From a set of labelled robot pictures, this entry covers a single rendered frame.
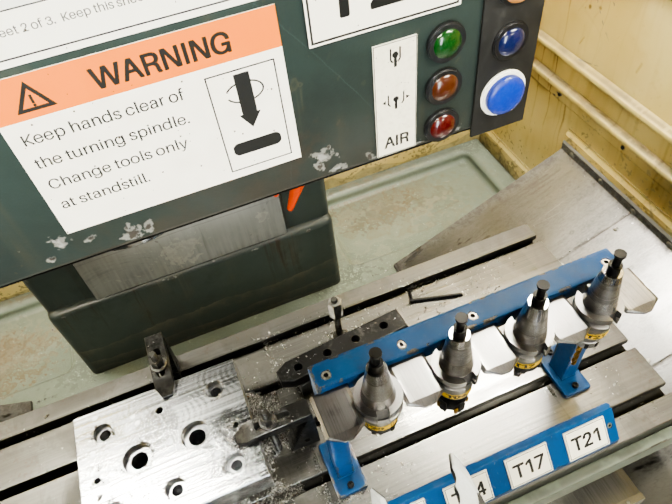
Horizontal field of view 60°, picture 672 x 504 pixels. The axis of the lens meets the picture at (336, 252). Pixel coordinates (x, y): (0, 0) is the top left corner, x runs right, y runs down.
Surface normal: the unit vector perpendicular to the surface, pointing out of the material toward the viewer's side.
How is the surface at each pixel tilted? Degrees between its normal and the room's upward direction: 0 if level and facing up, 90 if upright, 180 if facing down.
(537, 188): 24
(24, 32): 90
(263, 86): 90
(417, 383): 0
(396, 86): 90
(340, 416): 0
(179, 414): 0
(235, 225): 91
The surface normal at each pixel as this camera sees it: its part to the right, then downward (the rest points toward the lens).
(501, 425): -0.09, -0.65
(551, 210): -0.46, -0.45
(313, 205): 0.37, 0.68
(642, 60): -0.93, 0.33
